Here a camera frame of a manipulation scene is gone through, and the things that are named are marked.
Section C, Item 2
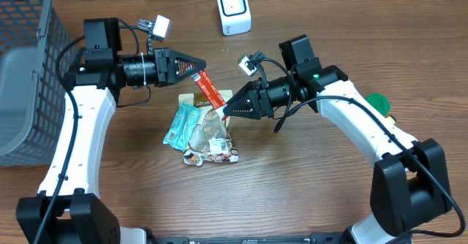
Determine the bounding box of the red snack stick packet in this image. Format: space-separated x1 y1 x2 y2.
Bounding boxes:
192 70 227 121

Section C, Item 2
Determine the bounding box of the brown snack pouch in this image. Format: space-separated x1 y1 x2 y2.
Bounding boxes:
178 92 239 166

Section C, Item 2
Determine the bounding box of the teal Kleenex tissue pack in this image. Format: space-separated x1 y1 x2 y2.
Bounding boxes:
163 103 201 150

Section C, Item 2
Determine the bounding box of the green lid jar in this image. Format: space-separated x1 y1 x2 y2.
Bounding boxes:
365 93 390 115

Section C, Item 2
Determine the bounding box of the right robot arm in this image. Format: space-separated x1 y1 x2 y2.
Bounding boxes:
224 35 456 243

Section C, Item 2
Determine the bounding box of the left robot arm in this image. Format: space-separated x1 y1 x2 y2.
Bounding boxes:
16 18 206 243

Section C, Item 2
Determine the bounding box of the white barcode scanner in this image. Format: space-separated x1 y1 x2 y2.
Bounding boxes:
216 0 252 36

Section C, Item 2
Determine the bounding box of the grey plastic mesh basket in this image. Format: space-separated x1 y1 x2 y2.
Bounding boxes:
1 0 72 167

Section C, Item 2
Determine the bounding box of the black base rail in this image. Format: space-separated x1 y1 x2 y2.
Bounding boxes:
148 232 355 244

